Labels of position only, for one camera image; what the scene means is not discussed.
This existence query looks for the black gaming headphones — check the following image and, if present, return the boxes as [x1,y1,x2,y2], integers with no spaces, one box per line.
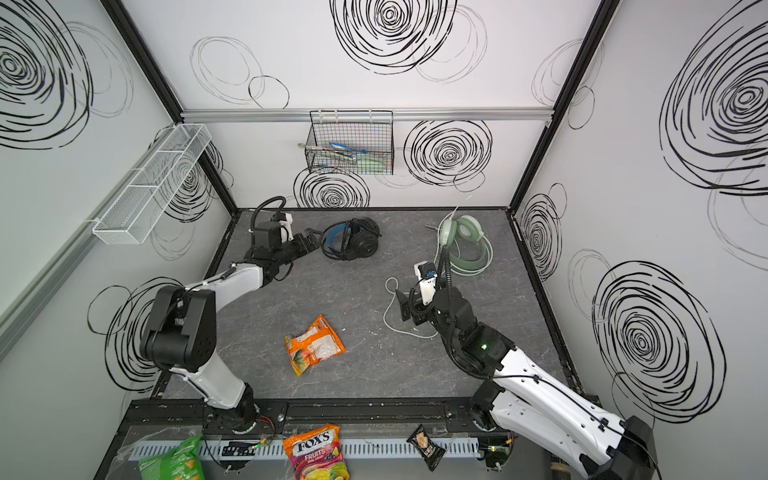
[320,217,382,261]

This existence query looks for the blue tool in basket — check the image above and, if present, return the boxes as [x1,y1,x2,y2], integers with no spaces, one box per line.
[329,142,359,156]

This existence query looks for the white slotted cable duct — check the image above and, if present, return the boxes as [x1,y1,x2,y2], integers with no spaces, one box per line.
[128,436,481,462]

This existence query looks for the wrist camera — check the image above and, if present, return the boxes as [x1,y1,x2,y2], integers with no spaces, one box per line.
[414,261,438,305]
[274,212,294,243]

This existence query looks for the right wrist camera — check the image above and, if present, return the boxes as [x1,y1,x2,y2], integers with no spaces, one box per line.
[414,261,438,305]

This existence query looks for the mint green headphones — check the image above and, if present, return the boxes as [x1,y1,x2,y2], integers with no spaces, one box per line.
[437,213,494,277]

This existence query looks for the orange snack bag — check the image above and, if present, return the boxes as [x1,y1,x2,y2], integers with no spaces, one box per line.
[284,315,346,377]

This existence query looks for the black wire wall basket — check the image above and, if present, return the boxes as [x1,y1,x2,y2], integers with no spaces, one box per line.
[304,109,395,175]

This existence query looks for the green brush in basket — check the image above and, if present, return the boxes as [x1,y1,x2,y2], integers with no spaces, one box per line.
[298,143,388,173]

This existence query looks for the mint green headphone cable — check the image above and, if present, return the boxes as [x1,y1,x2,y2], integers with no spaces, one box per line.
[382,206,495,340]

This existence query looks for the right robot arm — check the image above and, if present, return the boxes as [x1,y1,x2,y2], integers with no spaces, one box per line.
[395,250,662,479]

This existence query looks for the small dark snack packet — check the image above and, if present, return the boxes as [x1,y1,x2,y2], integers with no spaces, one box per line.
[407,424,446,471]

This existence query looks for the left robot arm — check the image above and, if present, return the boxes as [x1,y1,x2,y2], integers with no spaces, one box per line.
[139,196,319,434]

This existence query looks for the green snack bag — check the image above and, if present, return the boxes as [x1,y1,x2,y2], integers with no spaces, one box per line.
[138,436,205,480]

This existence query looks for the Fox's fruits candy bag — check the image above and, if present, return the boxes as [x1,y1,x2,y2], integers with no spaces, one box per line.
[282,424,350,480]

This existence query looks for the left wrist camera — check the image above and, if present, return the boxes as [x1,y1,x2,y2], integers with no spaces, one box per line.
[274,212,294,243]

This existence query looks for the white mesh wall shelf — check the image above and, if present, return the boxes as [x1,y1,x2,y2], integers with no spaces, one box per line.
[92,124,212,245]

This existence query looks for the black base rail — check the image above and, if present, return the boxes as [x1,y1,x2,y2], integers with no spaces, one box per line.
[118,397,510,437]

